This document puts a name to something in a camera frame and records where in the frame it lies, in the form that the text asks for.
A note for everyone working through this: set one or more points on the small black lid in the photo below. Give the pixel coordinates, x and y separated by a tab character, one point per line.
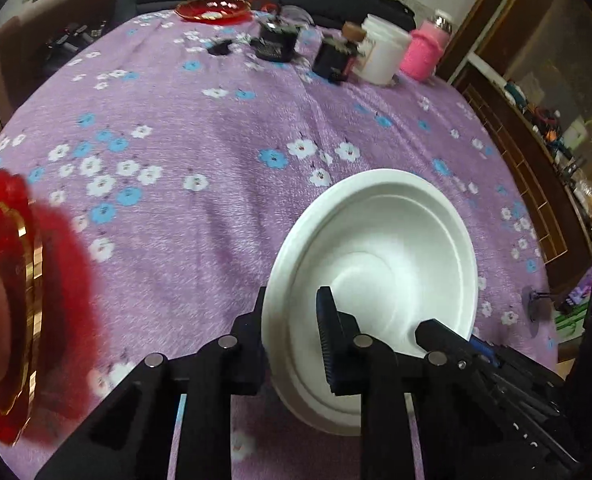
220	49

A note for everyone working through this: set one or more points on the clear glass cover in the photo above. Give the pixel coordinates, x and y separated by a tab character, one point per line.
296	14

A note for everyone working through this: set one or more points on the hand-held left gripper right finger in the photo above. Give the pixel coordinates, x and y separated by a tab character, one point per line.
326	340

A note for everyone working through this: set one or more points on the white plastic jar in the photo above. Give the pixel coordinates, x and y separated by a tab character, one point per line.
383	52

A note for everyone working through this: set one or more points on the brown armchair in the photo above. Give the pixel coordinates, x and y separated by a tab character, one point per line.
21	50

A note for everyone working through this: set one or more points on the black items on armchair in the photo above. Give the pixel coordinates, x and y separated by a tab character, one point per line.
73	37

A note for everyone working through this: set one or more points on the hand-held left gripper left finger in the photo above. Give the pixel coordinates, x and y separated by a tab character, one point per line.
248	355

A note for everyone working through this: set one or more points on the brown cork bottle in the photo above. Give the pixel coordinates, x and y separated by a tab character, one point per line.
354	32

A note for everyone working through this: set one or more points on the wooden shelf unit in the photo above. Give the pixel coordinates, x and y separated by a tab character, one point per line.
535	110

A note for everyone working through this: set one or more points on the small red scalloped glass plate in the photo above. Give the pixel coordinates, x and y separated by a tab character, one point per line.
26	270

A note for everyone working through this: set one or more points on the large red scalloped glass plate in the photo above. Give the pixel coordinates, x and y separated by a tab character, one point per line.
66	280

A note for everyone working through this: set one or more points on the purple floral tablecloth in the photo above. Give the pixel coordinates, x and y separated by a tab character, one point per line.
201	210

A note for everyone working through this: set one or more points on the pink bottle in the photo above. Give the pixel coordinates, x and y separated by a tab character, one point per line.
423	52

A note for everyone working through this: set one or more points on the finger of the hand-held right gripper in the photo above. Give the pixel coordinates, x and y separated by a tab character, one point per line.
440	342
483	347

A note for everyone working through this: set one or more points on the white foam bowl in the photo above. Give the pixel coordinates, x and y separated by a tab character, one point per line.
385	250

